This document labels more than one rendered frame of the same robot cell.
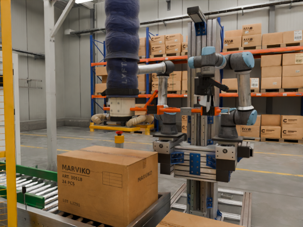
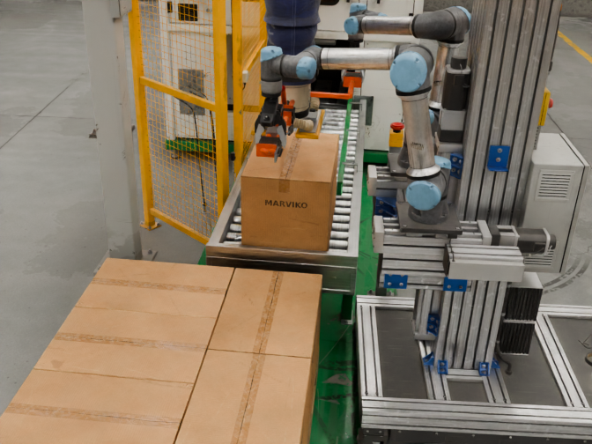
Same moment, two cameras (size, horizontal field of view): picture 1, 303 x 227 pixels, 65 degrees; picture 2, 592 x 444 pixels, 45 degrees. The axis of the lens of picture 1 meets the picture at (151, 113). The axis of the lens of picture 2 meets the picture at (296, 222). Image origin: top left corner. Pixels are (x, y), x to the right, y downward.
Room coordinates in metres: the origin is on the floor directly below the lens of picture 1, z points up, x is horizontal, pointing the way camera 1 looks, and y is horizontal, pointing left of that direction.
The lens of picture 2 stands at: (0.52, -2.63, 2.24)
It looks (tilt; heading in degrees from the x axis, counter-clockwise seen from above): 28 degrees down; 68
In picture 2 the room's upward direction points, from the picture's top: 2 degrees clockwise
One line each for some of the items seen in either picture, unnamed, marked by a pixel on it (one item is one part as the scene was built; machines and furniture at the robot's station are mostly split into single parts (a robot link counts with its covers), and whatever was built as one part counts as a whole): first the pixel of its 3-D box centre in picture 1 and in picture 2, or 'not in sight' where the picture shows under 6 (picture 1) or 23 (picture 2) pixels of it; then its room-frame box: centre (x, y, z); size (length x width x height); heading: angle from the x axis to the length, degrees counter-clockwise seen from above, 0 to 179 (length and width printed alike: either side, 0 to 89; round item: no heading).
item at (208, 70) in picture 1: (208, 71); (270, 85); (1.34, -0.32, 1.49); 0.08 x 0.08 x 0.05
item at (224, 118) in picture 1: (229, 116); (432, 174); (1.86, -0.61, 1.20); 0.13 x 0.12 x 0.14; 48
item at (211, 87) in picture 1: (206, 85); (271, 107); (1.35, -0.31, 1.41); 0.09 x 0.08 x 0.12; 61
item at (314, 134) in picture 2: (130, 123); (310, 120); (1.70, 0.15, 1.17); 0.34 x 0.10 x 0.05; 62
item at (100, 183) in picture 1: (108, 180); (292, 191); (1.68, 0.31, 0.75); 0.60 x 0.40 x 0.40; 62
